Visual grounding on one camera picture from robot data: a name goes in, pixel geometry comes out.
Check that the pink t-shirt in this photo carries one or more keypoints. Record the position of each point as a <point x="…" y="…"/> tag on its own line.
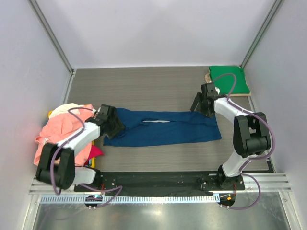
<point x="61" y="127"/>

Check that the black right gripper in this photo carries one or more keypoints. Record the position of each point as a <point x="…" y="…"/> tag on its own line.
<point x="196" y="100"/>

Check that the magenta t-shirt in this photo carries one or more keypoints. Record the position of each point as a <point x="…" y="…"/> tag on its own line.
<point x="98" y="152"/>

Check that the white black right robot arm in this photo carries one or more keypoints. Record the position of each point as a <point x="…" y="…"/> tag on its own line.
<point x="251" y="135"/>

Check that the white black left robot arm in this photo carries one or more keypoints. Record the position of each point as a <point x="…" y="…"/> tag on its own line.
<point x="57" y="161"/>

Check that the aluminium extrusion rail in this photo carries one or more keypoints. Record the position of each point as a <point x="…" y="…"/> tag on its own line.
<point x="269" y="182"/>

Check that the white slotted cable duct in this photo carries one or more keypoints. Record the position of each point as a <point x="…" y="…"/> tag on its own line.
<point x="95" y="199"/>

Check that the right aluminium frame post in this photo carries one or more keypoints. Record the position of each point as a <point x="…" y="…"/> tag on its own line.
<point x="262" y="30"/>

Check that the yellow plastic bin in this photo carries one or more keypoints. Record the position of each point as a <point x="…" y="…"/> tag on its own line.
<point x="91" y="158"/>

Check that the aluminium frame post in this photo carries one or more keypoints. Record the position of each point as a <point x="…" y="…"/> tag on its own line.
<point x="262" y="30"/>
<point x="47" y="28"/>

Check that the folded green t-shirt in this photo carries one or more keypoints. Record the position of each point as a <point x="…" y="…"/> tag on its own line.
<point x="227" y="80"/>

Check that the blue Mickey print t-shirt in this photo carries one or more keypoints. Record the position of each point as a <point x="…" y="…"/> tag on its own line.
<point x="149" y="128"/>

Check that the folded beige t-shirt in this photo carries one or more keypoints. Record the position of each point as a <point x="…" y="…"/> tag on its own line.
<point x="207" y="76"/>

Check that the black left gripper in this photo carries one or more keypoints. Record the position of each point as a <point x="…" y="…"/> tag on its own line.
<point x="119" y="127"/>

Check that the left aluminium frame post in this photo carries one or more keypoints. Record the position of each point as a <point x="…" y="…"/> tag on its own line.
<point x="47" y="28"/>

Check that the cream white t-shirt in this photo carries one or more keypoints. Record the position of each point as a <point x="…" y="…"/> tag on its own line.
<point x="62" y="109"/>

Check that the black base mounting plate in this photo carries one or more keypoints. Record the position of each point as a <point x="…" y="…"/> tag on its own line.
<point x="161" y="184"/>

